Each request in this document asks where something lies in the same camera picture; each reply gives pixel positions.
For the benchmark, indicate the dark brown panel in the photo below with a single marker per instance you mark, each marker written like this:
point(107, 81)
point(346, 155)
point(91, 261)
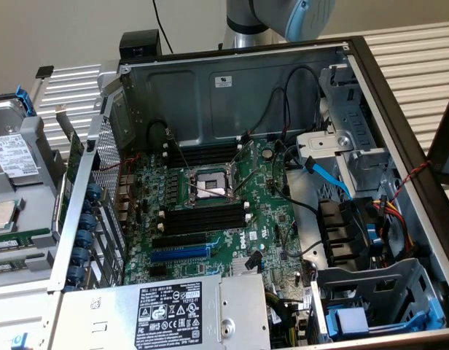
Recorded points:
point(445, 146)

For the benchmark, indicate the thin steel locking lever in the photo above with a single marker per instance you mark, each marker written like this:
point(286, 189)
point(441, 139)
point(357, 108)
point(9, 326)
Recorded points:
point(210, 192)
point(179, 151)

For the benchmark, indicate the blue plastic tab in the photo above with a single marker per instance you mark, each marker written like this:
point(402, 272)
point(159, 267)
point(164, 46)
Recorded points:
point(374, 231)

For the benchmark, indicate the silver metal disk bay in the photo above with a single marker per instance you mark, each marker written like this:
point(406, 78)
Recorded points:
point(341, 109)

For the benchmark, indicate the green graphics card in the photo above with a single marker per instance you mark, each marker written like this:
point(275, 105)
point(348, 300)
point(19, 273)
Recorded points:
point(74, 156)

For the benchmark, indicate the grey parts rack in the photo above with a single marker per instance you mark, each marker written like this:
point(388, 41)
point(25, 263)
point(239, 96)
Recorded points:
point(35, 146)

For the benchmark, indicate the green motherboard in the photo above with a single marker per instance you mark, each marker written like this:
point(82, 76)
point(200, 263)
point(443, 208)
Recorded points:
point(262, 204)

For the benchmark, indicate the blue disk caddy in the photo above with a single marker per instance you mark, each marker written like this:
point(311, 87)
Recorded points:
point(350, 317)

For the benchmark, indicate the grey disk bay cage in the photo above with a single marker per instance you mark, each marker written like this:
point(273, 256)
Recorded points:
point(403, 284)

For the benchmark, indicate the open metal PC case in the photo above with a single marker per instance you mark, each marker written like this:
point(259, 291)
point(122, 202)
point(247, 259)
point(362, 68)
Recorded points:
point(173, 95)

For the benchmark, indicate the silver CPU chip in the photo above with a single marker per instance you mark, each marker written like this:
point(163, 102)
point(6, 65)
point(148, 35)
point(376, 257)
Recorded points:
point(2, 215)

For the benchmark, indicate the long black expansion slot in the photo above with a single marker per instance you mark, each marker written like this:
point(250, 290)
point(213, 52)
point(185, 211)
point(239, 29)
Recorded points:
point(179, 240)

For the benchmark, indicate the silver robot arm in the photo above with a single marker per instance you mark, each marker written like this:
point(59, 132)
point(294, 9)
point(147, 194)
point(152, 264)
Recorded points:
point(246, 22)

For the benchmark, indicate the silver chipset heat sink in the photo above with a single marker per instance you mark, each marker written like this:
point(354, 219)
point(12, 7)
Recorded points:
point(242, 266)

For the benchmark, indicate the tall silver rear port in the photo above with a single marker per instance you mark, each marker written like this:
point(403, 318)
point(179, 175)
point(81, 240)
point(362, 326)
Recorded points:
point(122, 206)
point(128, 181)

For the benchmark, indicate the coin cell battery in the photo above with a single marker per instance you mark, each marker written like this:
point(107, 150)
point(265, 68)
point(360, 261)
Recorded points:
point(269, 153)

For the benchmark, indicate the blue expansion slot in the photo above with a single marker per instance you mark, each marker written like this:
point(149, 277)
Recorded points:
point(179, 253)

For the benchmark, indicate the black fan shroud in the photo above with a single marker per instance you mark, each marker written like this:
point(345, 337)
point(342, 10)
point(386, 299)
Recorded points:
point(337, 229)

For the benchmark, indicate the black box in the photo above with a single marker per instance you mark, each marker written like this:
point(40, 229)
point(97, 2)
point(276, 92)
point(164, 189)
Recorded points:
point(140, 43)

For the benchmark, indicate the black power supply label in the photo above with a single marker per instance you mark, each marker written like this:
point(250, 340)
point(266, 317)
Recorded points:
point(170, 313)

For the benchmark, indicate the black RAM slot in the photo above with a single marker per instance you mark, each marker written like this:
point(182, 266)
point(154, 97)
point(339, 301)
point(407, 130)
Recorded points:
point(202, 210)
point(202, 221)
point(202, 216)
point(202, 156)
point(206, 147)
point(202, 161)
point(202, 152)
point(202, 228)

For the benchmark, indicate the CPU socket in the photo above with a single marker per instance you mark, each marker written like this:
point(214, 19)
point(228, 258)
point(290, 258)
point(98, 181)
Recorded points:
point(210, 182)

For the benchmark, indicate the grey power supply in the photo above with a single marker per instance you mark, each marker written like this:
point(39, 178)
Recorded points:
point(108, 313)

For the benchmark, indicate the blue card retention clip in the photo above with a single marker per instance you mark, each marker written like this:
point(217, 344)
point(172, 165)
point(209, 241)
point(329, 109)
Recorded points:
point(94, 191)
point(76, 274)
point(80, 256)
point(87, 221)
point(84, 238)
point(87, 206)

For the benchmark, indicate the short black expansion slot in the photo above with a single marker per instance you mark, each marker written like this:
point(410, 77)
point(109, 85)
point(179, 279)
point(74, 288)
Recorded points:
point(158, 270)

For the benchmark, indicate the silver hard disk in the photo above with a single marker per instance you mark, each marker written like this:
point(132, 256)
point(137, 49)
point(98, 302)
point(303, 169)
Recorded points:
point(13, 156)

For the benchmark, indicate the blue disk bracket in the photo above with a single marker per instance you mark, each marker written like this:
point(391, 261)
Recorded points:
point(26, 100)

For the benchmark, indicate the white case sticker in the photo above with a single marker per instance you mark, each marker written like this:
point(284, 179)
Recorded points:
point(222, 81)

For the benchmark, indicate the small blue plastic piece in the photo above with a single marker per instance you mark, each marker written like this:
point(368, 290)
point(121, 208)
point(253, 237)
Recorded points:
point(19, 342)

